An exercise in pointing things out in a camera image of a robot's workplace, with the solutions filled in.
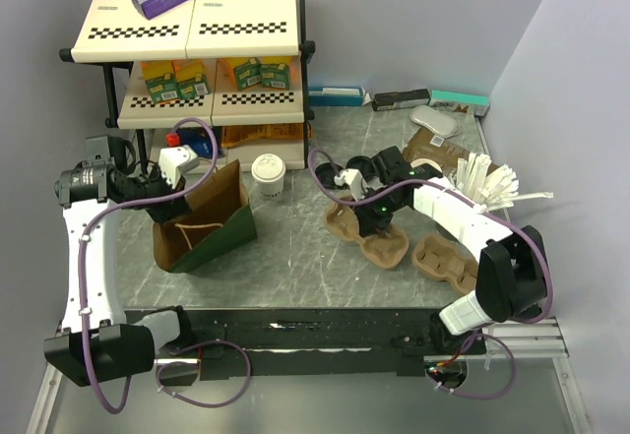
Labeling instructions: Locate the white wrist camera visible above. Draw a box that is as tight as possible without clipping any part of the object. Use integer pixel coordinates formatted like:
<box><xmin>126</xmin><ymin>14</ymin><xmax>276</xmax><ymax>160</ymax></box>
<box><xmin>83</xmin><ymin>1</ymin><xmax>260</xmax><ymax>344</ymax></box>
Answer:
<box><xmin>157</xmin><ymin>146</ymin><xmax>200</xmax><ymax>189</ymax></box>
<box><xmin>334</xmin><ymin>168</ymin><xmax>367</xmax><ymax>201</ymax></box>

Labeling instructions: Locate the teal flat box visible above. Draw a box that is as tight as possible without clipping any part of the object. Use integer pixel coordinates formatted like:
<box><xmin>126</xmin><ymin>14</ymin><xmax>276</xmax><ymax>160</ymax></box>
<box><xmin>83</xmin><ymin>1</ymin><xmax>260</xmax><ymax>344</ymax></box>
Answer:
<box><xmin>428</xmin><ymin>90</ymin><xmax>490</xmax><ymax>117</ymax></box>

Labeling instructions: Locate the brown kraft coffee pouch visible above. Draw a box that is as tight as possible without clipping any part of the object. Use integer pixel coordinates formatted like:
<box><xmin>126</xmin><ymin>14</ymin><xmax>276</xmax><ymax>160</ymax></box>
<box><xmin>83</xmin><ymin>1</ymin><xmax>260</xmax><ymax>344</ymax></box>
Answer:
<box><xmin>402</xmin><ymin>128</ymin><xmax>473</xmax><ymax>179</ymax></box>

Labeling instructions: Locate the brown pulp cup carrier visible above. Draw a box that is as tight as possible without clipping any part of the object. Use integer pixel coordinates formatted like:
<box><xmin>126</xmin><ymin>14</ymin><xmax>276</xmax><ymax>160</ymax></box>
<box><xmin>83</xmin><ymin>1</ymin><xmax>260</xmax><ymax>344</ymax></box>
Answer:
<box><xmin>411</xmin><ymin>234</ymin><xmax>478</xmax><ymax>295</ymax></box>

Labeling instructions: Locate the white paper coffee cup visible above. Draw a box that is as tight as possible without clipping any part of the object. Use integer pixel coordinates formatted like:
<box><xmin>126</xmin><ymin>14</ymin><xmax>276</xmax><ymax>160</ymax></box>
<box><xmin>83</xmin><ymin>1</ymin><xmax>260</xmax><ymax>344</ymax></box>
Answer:
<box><xmin>251</xmin><ymin>154</ymin><xmax>286</xmax><ymax>199</ymax></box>

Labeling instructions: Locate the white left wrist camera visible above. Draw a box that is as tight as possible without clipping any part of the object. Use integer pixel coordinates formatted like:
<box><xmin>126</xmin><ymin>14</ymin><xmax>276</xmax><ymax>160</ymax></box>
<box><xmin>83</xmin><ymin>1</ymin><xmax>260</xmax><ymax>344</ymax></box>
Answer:
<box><xmin>157</xmin><ymin>146</ymin><xmax>200</xmax><ymax>189</ymax></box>

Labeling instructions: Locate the black cup lid stack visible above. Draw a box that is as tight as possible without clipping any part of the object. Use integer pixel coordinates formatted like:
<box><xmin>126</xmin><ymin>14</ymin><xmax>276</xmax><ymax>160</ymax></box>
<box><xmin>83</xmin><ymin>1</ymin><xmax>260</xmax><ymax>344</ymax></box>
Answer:
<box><xmin>315</xmin><ymin>155</ymin><xmax>376</xmax><ymax>190</ymax></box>

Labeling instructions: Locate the white plastic cup lid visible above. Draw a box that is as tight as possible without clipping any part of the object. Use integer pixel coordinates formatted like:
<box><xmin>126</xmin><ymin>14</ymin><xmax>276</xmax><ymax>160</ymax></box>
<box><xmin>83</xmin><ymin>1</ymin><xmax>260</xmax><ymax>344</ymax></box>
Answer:
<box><xmin>251</xmin><ymin>154</ymin><xmax>285</xmax><ymax>183</ymax></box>

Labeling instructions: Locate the black flat box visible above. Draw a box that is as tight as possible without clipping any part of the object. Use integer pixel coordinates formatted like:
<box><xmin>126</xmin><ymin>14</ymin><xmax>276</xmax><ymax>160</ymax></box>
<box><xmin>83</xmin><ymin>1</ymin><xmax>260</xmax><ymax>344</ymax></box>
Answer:
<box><xmin>371</xmin><ymin>89</ymin><xmax>430</xmax><ymax>111</ymax></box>

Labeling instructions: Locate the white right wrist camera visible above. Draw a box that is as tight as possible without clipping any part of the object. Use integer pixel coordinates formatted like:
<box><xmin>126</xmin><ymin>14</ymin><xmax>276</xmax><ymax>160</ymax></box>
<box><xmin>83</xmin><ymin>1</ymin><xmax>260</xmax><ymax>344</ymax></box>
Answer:
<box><xmin>334</xmin><ymin>168</ymin><xmax>367</xmax><ymax>201</ymax></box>

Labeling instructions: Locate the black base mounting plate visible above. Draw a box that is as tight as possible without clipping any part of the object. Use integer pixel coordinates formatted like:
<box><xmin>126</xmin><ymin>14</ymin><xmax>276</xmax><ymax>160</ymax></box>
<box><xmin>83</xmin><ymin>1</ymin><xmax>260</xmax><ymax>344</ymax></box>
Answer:
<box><xmin>157</xmin><ymin>308</ymin><xmax>465</xmax><ymax>381</ymax></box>

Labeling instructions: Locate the blue snack bag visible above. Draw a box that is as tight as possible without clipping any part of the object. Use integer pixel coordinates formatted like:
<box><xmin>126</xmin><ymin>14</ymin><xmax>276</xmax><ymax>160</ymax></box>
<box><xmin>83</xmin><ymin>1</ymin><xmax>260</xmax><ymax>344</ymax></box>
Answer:
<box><xmin>177</xmin><ymin>128</ymin><xmax>214</xmax><ymax>159</ymax></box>

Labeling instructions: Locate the green yellow carton far left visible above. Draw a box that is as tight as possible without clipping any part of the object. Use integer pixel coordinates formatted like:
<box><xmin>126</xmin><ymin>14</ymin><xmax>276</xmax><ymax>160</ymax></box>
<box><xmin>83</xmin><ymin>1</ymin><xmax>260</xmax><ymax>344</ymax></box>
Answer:
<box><xmin>141</xmin><ymin>60</ymin><xmax>180</xmax><ymax>104</ymax></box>

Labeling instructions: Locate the orange snack bag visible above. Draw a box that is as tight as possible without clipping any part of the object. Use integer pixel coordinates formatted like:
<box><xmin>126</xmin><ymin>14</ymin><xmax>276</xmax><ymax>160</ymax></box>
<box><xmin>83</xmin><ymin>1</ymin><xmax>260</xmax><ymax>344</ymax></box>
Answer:
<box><xmin>221</xmin><ymin>123</ymin><xmax>304</xmax><ymax>148</ymax></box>

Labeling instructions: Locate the white oval pouch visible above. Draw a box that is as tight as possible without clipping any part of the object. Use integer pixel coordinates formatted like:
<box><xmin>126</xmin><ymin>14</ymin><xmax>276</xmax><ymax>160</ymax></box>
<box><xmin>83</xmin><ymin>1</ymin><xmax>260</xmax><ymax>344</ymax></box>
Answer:
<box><xmin>409</xmin><ymin>105</ymin><xmax>459</xmax><ymax>139</ymax></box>

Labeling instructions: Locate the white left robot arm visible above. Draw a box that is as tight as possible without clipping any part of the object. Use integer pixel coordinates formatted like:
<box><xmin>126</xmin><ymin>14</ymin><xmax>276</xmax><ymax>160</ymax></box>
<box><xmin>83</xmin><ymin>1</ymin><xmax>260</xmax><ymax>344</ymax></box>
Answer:
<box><xmin>44</xmin><ymin>157</ymin><xmax>195</xmax><ymax>387</ymax></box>

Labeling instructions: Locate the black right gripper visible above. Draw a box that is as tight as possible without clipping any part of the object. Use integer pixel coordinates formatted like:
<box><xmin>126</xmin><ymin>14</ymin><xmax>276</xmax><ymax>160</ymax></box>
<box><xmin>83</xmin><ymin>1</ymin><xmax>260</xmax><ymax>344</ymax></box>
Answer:
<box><xmin>349</xmin><ymin>186</ymin><xmax>406</xmax><ymax>237</ymax></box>

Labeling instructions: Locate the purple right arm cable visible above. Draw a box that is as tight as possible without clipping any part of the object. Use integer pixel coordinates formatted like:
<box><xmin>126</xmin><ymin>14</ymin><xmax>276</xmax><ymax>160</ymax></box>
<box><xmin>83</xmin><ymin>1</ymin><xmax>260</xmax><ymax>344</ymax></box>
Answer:
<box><xmin>307</xmin><ymin>148</ymin><xmax>555</xmax><ymax>400</ymax></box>

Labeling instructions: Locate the brown green paper bag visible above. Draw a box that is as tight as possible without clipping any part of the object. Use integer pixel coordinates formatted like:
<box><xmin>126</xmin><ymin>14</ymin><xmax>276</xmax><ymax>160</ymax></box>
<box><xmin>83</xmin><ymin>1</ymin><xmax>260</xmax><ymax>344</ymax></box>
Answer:
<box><xmin>153</xmin><ymin>160</ymin><xmax>257</xmax><ymax>274</ymax></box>

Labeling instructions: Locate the aluminium rail frame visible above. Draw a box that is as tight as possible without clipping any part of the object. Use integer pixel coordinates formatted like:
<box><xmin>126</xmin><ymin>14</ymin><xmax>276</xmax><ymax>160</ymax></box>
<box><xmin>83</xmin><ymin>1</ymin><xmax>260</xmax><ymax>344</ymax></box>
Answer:
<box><xmin>28</xmin><ymin>320</ymin><xmax>591</xmax><ymax>433</ymax></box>

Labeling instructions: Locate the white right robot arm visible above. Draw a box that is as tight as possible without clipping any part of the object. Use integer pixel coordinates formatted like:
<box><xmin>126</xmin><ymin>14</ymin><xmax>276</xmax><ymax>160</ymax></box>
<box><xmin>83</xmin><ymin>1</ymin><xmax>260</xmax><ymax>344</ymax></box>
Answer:
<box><xmin>335</xmin><ymin>147</ymin><xmax>550</xmax><ymax>354</ymax></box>

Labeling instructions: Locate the white cup lid stack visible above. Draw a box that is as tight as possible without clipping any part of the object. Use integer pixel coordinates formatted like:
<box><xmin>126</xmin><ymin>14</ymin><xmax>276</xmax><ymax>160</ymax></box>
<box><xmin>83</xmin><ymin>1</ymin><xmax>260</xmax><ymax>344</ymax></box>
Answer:
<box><xmin>410</xmin><ymin>158</ymin><xmax>442</xmax><ymax>171</ymax></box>

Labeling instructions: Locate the blue flat box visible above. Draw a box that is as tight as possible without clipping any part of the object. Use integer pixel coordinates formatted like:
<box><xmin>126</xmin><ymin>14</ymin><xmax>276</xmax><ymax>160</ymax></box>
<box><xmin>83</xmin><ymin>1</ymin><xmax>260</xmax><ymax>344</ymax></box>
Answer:
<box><xmin>308</xmin><ymin>87</ymin><xmax>370</xmax><ymax>107</ymax></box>

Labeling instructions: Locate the beige three-tier shelf rack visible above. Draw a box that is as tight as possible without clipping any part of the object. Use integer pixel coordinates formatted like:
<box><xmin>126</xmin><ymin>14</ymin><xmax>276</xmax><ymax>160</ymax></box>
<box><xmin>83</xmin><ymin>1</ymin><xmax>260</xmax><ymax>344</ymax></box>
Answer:
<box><xmin>59</xmin><ymin>0</ymin><xmax>315</xmax><ymax>170</ymax></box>

